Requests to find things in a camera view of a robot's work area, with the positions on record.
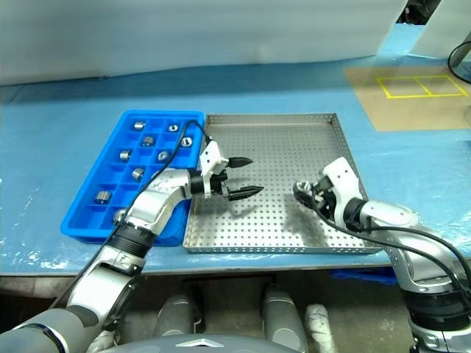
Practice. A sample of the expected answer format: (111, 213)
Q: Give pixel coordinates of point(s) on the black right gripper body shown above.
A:
(325, 198)

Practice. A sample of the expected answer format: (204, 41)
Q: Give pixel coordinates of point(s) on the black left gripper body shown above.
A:
(219, 184)

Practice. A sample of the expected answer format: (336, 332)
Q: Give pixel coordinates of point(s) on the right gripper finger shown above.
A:
(307, 202)
(313, 185)

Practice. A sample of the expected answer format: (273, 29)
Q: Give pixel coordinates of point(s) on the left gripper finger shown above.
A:
(243, 192)
(239, 162)

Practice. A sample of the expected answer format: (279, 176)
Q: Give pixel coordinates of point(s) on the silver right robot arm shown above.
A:
(390, 215)

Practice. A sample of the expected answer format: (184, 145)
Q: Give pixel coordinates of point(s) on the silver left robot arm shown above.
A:
(154, 206)

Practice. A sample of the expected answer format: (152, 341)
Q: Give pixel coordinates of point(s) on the blue compartment tray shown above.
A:
(110, 176)

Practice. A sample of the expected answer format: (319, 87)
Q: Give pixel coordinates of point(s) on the perforated metal tray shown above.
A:
(265, 147)

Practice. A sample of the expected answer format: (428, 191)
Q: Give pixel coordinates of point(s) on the brown rectangular mat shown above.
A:
(404, 114)

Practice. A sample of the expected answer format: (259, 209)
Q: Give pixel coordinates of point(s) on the grey right robot leg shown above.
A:
(281, 316)

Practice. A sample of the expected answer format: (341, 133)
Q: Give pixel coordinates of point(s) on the grey robot leg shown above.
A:
(281, 316)
(176, 312)

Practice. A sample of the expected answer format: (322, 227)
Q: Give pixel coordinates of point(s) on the white right robot foot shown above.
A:
(318, 327)

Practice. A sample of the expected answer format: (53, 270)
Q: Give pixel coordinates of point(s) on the white robot foot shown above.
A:
(105, 342)
(318, 327)

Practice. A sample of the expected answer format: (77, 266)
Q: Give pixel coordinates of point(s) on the grey left robot leg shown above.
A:
(176, 312)

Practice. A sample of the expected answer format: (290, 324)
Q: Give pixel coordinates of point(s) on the yellow tape grid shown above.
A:
(419, 96)

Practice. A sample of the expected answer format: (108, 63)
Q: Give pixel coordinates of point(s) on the large white foam board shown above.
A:
(184, 33)

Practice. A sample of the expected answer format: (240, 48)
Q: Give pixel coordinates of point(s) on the grey robot torso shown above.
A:
(198, 345)

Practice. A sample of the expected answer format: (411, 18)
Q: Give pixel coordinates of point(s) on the blue plastic table cover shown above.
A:
(44, 147)

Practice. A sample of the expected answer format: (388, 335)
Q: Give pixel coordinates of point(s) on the white left robot foot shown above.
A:
(105, 342)

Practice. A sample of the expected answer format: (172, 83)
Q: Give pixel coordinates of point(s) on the small white foam board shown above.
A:
(441, 36)

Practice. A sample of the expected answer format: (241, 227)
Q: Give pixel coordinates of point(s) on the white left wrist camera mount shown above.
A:
(211, 154)

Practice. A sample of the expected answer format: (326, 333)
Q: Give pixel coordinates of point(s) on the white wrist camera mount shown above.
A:
(211, 154)
(344, 176)

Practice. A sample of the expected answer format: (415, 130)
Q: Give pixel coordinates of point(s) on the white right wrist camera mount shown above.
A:
(344, 176)

